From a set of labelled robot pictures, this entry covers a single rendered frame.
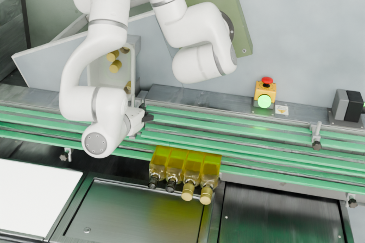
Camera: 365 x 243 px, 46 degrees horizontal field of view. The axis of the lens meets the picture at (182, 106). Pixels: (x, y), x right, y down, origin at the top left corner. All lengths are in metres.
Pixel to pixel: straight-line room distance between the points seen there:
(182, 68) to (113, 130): 0.32
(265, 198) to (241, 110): 0.35
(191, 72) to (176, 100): 0.38
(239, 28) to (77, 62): 0.63
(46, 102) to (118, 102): 0.85
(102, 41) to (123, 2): 0.10
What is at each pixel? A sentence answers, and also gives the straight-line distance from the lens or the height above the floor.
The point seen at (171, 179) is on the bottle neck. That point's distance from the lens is 1.39.
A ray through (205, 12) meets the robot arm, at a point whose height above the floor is 1.12.
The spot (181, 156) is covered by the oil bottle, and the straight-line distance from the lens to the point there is 1.47.
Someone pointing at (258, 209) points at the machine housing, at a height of 0.99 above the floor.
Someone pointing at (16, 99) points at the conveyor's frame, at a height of 0.86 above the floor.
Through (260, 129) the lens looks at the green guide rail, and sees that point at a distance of 1.46.
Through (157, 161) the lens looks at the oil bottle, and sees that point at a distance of 1.44.
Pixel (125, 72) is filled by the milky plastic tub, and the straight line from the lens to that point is 1.62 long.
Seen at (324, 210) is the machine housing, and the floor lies 0.94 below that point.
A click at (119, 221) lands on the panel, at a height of 1.19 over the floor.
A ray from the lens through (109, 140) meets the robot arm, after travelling 0.92.
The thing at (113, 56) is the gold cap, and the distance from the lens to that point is 1.56.
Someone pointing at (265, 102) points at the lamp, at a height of 0.85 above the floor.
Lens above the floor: 2.16
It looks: 58 degrees down
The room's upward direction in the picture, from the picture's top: 161 degrees counter-clockwise
